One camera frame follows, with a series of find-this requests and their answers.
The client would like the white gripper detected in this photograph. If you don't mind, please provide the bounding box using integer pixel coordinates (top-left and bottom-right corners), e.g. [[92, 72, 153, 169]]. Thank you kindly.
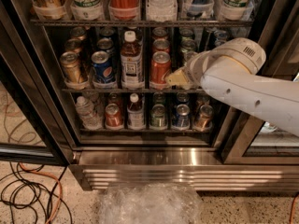
[[165, 50, 228, 89]]

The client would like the gold can lower shelf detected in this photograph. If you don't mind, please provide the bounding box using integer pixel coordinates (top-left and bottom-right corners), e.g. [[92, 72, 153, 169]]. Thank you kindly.
[[193, 105, 214, 130]]

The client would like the brown tea bottle middle shelf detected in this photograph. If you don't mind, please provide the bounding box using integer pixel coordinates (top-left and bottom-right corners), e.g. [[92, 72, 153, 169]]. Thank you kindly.
[[121, 31, 144, 84]]

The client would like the red coca-cola bottle top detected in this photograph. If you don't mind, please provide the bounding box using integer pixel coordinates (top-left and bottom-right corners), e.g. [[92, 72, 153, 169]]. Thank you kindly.
[[110, 0, 139, 20]]

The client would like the blue pepsi can front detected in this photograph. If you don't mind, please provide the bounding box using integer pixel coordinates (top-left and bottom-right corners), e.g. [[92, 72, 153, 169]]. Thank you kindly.
[[92, 51, 115, 84]]

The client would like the tea bottle lower shelf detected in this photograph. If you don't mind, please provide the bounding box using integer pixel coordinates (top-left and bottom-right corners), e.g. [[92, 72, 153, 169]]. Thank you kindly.
[[127, 93, 145, 130]]

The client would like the red can lower shelf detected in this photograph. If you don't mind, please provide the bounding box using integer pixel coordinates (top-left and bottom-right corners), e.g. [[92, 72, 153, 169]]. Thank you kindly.
[[105, 104, 123, 127]]

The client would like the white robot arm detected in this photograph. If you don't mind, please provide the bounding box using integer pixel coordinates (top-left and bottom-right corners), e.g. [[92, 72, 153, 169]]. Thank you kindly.
[[165, 38, 299, 136]]

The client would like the clear plastic bag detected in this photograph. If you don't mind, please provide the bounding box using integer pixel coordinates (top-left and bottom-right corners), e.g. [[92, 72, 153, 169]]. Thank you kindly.
[[99, 183, 202, 224]]

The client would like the gold can front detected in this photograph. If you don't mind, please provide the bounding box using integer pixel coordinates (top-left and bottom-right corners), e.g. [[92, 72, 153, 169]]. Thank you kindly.
[[60, 51, 87, 84]]

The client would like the blue can lower shelf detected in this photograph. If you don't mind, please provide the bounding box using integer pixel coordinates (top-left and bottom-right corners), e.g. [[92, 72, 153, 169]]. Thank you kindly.
[[172, 105, 190, 130]]

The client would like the green can lower shelf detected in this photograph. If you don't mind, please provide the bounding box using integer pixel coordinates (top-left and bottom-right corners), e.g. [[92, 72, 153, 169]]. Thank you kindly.
[[150, 105, 166, 128]]

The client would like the clear water bottle top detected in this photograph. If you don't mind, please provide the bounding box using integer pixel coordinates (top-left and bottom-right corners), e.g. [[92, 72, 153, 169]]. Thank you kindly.
[[147, 0, 177, 18]]

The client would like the orange cable right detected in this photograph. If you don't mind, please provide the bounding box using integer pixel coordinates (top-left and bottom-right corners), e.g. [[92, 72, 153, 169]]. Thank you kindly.
[[289, 193, 299, 224]]

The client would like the orange cable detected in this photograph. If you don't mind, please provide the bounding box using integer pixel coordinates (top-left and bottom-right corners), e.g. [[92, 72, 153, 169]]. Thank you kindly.
[[18, 162, 64, 224], [289, 193, 299, 224]]

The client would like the stainless steel fridge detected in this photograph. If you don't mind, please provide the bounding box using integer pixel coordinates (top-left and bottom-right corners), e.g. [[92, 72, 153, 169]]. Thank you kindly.
[[0, 0, 298, 192]]

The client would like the green soda can front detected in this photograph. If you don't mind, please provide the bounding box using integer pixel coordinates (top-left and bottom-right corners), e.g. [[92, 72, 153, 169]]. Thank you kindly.
[[182, 51, 197, 66]]

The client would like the clear water bottle lower shelf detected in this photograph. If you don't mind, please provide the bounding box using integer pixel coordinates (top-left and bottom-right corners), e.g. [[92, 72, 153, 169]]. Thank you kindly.
[[76, 96, 102, 130]]

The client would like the orange cable left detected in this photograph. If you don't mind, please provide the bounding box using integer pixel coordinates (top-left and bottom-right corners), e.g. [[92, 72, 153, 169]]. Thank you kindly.
[[18, 162, 64, 224]]

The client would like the black cables left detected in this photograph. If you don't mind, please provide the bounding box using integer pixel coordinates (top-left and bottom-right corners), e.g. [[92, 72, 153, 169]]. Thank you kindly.
[[0, 161, 73, 224]]

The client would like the red cola can front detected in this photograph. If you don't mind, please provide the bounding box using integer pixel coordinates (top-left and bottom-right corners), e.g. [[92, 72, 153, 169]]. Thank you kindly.
[[150, 51, 171, 84]]

